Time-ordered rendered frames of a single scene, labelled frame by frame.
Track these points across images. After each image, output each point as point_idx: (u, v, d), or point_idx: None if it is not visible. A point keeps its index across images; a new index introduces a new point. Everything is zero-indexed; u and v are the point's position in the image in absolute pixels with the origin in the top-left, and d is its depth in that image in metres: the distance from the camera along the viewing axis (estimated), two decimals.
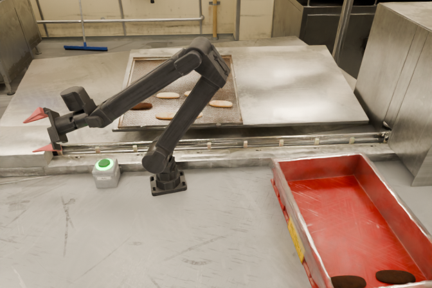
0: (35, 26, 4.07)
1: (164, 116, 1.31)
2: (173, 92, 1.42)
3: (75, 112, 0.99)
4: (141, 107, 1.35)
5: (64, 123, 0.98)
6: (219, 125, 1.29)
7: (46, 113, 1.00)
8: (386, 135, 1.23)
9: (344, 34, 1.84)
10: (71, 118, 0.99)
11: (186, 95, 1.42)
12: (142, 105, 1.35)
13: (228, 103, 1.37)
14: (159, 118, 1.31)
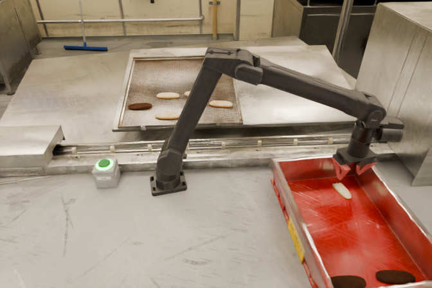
0: (35, 26, 4.07)
1: (164, 116, 1.31)
2: (173, 92, 1.42)
3: None
4: (141, 107, 1.35)
5: (366, 150, 0.94)
6: (219, 125, 1.29)
7: (345, 161, 0.97)
8: None
9: (344, 34, 1.84)
10: None
11: (186, 96, 1.42)
12: (142, 105, 1.35)
13: (228, 103, 1.37)
14: (159, 118, 1.31)
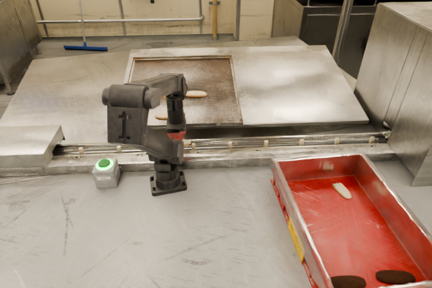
0: (35, 26, 4.07)
1: (164, 116, 1.31)
2: None
3: None
4: None
5: (183, 112, 1.14)
6: (219, 125, 1.29)
7: None
8: (386, 135, 1.23)
9: (344, 34, 1.84)
10: None
11: (186, 96, 1.42)
12: None
13: (186, 141, 1.21)
14: (159, 118, 1.31)
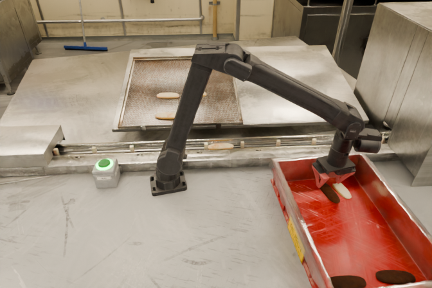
0: (35, 26, 4.07)
1: (164, 116, 1.31)
2: (173, 92, 1.42)
3: None
4: (326, 193, 1.06)
5: (345, 160, 0.96)
6: (219, 125, 1.29)
7: (324, 170, 0.99)
8: (386, 135, 1.23)
9: (344, 34, 1.84)
10: None
11: None
12: (330, 193, 1.05)
13: (229, 144, 1.23)
14: (159, 118, 1.31)
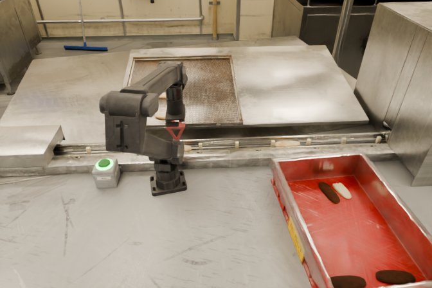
0: (35, 26, 4.07)
1: (164, 116, 1.31)
2: None
3: None
4: (326, 193, 1.06)
5: (182, 103, 1.12)
6: (219, 125, 1.29)
7: (177, 122, 1.11)
8: (386, 135, 1.23)
9: (344, 34, 1.84)
10: None
11: None
12: (330, 193, 1.05)
13: (295, 142, 1.24)
14: (159, 118, 1.31)
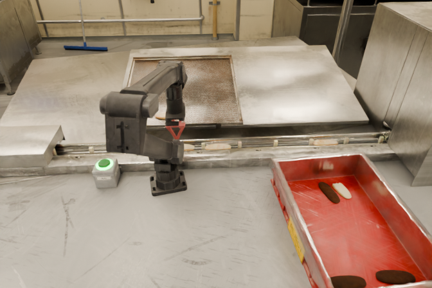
0: (35, 26, 4.07)
1: (164, 116, 1.31)
2: (188, 144, 1.23)
3: None
4: (326, 193, 1.06)
5: (182, 102, 1.12)
6: (219, 125, 1.29)
7: (177, 121, 1.11)
8: (386, 135, 1.23)
9: (344, 34, 1.84)
10: None
11: (207, 150, 1.22)
12: (330, 193, 1.05)
13: (333, 141, 1.25)
14: (159, 118, 1.31)
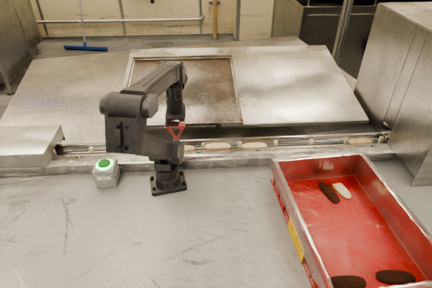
0: (35, 26, 4.07)
1: None
2: (224, 143, 1.24)
3: None
4: (326, 193, 1.06)
5: (182, 102, 1.12)
6: (219, 125, 1.29)
7: (177, 121, 1.11)
8: (386, 135, 1.23)
9: (344, 34, 1.84)
10: None
11: (243, 148, 1.22)
12: (330, 193, 1.05)
13: (368, 139, 1.26)
14: None
